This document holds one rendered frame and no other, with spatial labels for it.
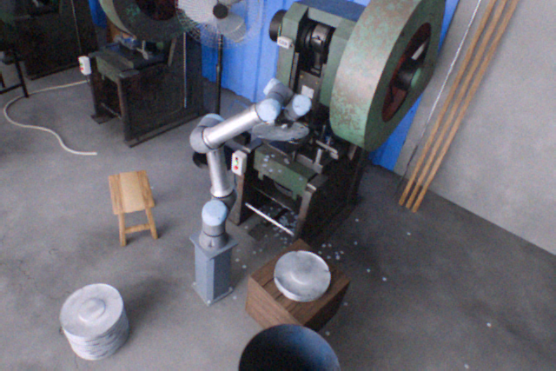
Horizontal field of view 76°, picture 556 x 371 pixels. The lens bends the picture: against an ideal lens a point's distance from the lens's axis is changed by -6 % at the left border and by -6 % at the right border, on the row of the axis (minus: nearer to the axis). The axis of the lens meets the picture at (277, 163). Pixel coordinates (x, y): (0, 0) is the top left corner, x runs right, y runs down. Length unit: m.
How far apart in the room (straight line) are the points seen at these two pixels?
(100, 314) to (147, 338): 0.31
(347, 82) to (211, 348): 1.52
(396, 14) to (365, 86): 0.30
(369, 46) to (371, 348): 1.62
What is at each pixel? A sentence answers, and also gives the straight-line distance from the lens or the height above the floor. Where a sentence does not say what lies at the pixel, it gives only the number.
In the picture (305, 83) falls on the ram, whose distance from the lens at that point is 2.10.
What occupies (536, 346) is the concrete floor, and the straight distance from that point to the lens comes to 2.91.
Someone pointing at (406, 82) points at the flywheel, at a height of 1.32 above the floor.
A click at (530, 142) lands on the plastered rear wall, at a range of 3.16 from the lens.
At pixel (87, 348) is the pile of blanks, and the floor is 0.12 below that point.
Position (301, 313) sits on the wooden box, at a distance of 1.94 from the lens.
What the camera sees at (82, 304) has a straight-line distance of 2.14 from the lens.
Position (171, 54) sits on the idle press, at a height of 0.69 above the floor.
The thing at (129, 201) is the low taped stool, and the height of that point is 0.33.
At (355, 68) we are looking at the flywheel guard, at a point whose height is 1.43.
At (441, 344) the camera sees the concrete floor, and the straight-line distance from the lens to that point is 2.55.
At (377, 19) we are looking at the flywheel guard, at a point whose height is 1.61.
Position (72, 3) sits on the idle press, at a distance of 4.81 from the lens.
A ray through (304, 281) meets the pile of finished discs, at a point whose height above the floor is 0.39.
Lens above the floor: 1.99
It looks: 37 degrees down
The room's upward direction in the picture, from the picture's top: 9 degrees clockwise
